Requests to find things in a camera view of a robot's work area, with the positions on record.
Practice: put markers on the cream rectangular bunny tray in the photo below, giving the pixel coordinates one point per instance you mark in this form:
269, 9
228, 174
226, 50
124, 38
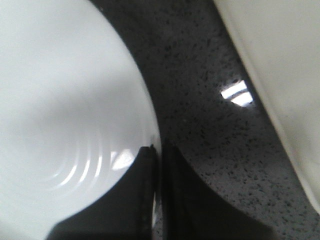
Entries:
279, 44

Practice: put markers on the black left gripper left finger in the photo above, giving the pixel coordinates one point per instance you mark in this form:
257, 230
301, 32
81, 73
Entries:
125, 212

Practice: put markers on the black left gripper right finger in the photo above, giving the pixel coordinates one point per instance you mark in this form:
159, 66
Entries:
193, 211

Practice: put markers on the white round plate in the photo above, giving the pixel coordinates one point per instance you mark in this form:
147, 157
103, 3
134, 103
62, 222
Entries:
74, 113

